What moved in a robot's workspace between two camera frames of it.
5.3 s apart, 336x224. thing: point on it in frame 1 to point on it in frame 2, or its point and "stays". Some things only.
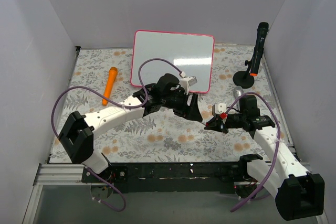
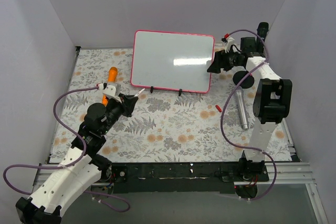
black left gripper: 186,105 to 124,104
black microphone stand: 243,78 stays
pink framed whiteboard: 193,54 stays
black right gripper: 224,124 to 224,61
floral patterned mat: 100,76 stays
